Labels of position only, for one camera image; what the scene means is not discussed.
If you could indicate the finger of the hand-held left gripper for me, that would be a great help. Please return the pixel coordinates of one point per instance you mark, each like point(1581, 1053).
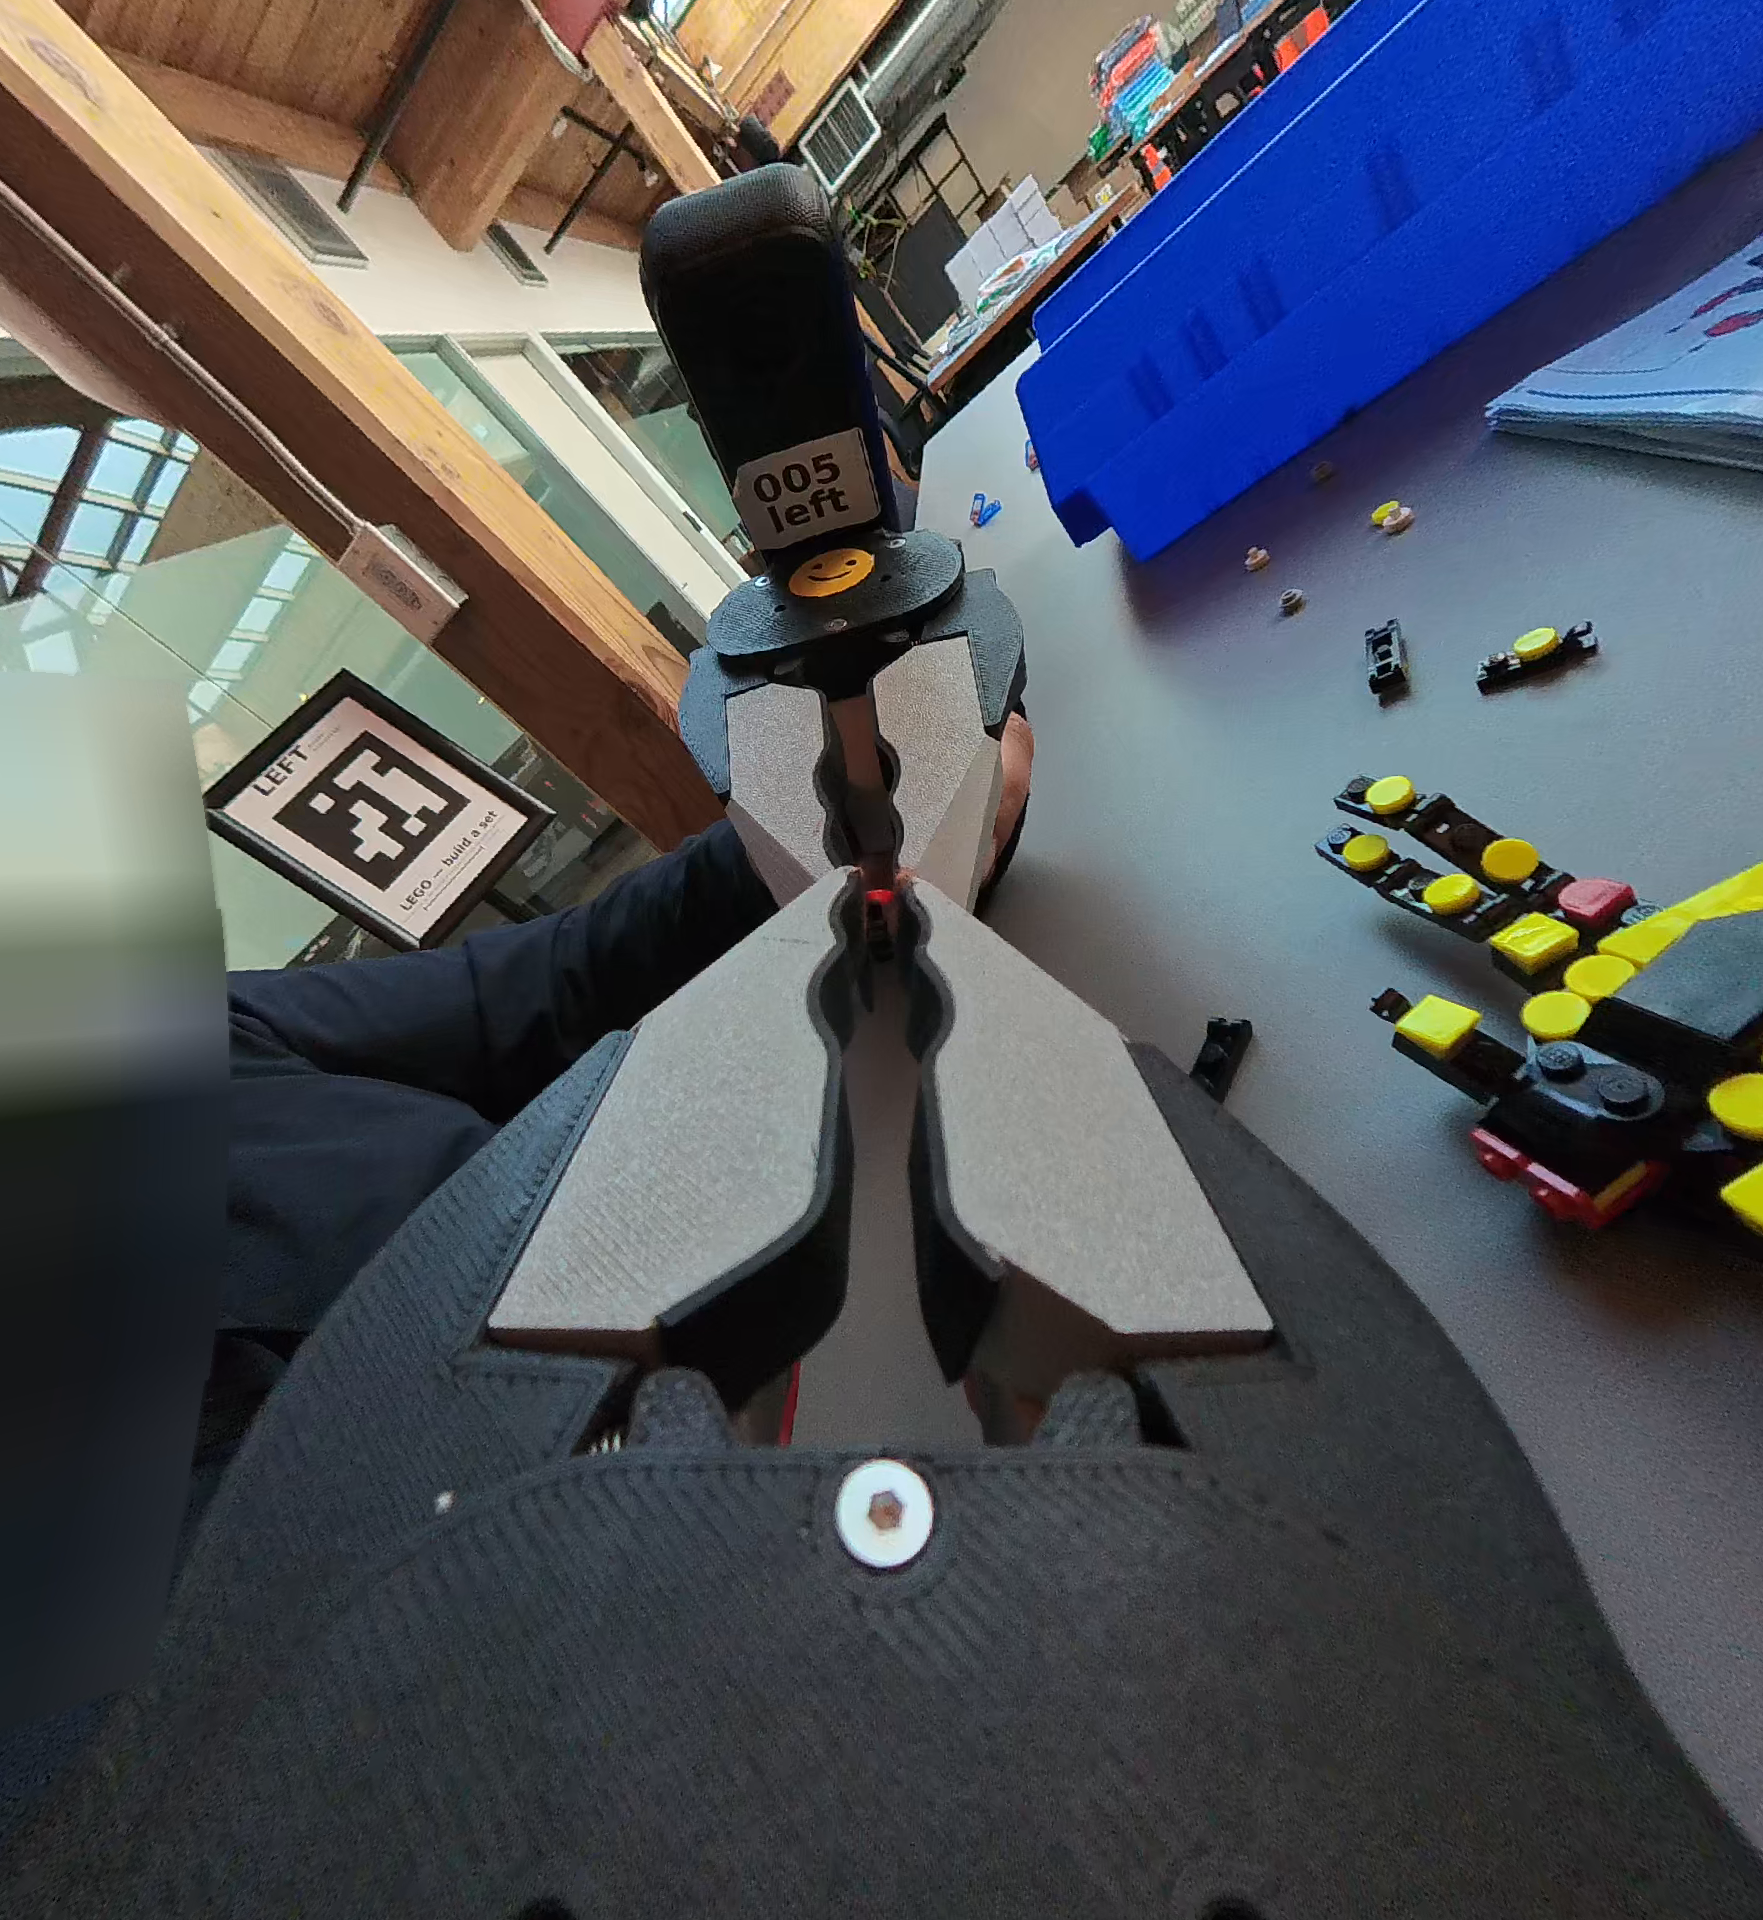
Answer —
point(942, 752)
point(777, 781)

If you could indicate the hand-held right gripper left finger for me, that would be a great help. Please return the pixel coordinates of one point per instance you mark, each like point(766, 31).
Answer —
point(673, 1172)

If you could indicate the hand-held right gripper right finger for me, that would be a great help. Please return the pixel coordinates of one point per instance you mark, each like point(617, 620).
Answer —
point(1092, 1172)

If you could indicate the person's left forearm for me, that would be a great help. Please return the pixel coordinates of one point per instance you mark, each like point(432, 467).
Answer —
point(523, 961)

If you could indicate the black lego clip piece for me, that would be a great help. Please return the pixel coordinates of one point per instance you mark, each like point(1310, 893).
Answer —
point(1219, 1055)

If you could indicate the red yellow black lego model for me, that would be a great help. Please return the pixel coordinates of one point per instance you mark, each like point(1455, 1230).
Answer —
point(1691, 1020)

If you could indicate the closed lego instruction booklet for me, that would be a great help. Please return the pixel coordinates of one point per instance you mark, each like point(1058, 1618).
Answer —
point(1707, 361)

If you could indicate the person's left hand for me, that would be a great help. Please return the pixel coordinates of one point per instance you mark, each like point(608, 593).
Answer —
point(1013, 809)

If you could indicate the person's navy clothing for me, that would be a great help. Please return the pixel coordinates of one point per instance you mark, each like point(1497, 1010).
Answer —
point(343, 1200)

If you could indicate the black-framed marker sign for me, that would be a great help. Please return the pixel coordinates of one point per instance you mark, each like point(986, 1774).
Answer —
point(387, 819)

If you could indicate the grey electrical box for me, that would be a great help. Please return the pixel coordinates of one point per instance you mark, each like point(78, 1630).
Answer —
point(400, 584)

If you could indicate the yellow and tan round stud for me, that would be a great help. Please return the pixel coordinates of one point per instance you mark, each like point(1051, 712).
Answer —
point(1393, 516)

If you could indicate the black plate with yellow stud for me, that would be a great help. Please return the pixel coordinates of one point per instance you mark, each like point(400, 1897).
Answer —
point(1539, 659)

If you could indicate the blue plastic bin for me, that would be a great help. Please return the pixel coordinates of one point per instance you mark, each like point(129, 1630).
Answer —
point(1423, 271)

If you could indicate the black lego bracket piece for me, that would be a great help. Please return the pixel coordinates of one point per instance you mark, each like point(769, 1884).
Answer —
point(1387, 662)

